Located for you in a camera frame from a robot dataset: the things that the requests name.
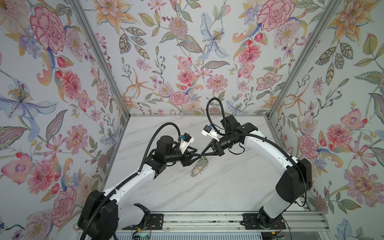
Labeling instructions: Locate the metal keyring disc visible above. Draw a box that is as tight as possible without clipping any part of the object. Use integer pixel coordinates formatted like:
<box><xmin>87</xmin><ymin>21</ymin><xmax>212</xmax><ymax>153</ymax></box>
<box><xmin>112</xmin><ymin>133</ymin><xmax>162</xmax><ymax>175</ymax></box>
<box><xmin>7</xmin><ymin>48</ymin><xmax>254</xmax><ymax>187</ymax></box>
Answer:
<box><xmin>191</xmin><ymin>158</ymin><xmax>209</xmax><ymax>177</ymax></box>

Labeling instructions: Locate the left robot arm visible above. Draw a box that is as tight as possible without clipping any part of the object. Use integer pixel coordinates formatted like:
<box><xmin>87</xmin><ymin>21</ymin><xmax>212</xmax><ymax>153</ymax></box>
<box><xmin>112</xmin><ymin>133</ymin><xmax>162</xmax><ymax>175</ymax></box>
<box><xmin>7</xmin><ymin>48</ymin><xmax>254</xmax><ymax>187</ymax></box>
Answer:
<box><xmin>78</xmin><ymin>133</ymin><xmax>200</xmax><ymax>240</ymax></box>

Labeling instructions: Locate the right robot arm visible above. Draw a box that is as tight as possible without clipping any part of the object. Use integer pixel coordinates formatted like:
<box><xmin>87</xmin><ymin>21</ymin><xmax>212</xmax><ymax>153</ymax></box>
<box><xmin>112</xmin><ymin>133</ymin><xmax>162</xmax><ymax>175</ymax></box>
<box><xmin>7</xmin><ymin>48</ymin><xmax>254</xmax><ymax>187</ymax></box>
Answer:
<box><xmin>202</xmin><ymin>115</ymin><xmax>312</xmax><ymax>228</ymax></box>

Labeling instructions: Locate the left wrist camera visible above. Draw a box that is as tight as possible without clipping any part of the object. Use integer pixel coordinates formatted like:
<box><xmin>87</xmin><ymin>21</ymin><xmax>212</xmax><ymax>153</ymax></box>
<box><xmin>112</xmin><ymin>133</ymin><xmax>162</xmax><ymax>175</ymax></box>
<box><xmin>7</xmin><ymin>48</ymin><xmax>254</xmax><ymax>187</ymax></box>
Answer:
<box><xmin>179</xmin><ymin>133</ymin><xmax>195</xmax><ymax>154</ymax></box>

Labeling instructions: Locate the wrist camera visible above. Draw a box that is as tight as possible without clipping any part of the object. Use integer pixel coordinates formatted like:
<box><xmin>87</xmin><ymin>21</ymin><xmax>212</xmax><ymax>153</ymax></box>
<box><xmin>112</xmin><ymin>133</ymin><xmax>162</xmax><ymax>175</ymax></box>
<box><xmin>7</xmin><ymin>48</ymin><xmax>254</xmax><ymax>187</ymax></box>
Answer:
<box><xmin>179</xmin><ymin>133</ymin><xmax>195</xmax><ymax>154</ymax></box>
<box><xmin>202</xmin><ymin>125</ymin><xmax>219</xmax><ymax>141</ymax></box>

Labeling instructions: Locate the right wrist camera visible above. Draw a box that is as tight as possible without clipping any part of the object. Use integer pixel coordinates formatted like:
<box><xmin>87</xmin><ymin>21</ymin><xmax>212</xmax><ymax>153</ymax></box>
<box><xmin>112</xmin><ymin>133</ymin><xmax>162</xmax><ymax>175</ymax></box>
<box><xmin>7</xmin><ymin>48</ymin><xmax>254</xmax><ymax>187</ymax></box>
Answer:
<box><xmin>202</xmin><ymin>125</ymin><xmax>219</xmax><ymax>141</ymax></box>

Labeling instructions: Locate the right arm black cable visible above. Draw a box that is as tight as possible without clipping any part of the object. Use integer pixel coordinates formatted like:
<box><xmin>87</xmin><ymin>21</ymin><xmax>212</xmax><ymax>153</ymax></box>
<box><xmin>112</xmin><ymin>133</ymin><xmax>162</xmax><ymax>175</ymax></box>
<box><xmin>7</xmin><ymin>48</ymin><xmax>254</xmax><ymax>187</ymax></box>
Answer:
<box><xmin>206</xmin><ymin>97</ymin><xmax>229</xmax><ymax>136</ymax></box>

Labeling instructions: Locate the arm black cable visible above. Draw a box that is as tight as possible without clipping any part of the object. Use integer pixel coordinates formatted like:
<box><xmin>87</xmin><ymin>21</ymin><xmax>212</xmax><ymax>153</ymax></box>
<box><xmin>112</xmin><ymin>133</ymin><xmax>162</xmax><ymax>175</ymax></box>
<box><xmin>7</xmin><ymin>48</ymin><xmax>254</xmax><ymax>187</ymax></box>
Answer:
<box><xmin>137</xmin><ymin>122</ymin><xmax>182</xmax><ymax>173</ymax></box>
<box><xmin>206</xmin><ymin>97</ymin><xmax>229</xmax><ymax>136</ymax></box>

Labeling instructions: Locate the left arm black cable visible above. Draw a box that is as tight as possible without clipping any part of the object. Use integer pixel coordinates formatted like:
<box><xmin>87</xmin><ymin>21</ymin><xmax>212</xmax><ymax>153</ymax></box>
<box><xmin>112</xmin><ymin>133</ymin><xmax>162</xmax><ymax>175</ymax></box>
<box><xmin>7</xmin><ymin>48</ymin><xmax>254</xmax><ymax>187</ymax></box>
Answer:
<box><xmin>137</xmin><ymin>122</ymin><xmax>182</xmax><ymax>173</ymax></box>

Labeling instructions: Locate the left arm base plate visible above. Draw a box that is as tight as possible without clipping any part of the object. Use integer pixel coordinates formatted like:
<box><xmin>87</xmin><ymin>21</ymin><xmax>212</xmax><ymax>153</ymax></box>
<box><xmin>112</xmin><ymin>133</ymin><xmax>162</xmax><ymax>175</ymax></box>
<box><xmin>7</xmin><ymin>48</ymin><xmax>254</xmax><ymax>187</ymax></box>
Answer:
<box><xmin>122</xmin><ymin>214</ymin><xmax>164</xmax><ymax>231</ymax></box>

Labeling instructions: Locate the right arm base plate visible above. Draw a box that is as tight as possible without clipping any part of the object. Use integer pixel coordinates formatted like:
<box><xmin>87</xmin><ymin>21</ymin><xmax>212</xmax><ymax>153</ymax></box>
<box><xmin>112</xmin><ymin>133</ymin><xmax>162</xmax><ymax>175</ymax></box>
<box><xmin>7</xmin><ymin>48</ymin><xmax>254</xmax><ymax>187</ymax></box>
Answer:
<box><xmin>240</xmin><ymin>213</ymin><xmax>287</xmax><ymax>231</ymax></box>

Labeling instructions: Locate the aluminium front rail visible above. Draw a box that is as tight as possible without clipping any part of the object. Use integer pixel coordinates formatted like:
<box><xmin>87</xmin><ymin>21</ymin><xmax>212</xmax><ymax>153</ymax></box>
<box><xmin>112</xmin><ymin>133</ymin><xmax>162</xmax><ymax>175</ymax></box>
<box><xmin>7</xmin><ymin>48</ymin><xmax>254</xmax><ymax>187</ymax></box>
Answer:
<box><xmin>109</xmin><ymin>211</ymin><xmax>334</xmax><ymax>240</ymax></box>

